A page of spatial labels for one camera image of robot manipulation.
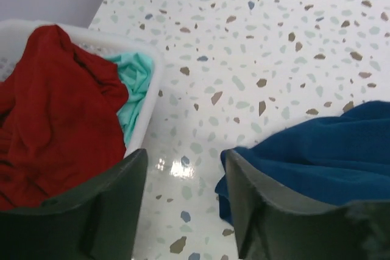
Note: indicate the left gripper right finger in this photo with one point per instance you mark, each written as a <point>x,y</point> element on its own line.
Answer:
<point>272,221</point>

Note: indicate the white plastic laundry basket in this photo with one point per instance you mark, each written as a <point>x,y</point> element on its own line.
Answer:
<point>16,32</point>

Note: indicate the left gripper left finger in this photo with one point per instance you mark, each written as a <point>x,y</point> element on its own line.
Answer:
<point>95,220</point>

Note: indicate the red t shirt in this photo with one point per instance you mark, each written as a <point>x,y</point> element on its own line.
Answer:
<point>59,124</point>

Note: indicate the dark blue t shirt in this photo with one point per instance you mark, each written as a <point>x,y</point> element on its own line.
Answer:
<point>335,159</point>

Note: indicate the mint green t shirt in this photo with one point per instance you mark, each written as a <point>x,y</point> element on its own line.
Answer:
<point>135,72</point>

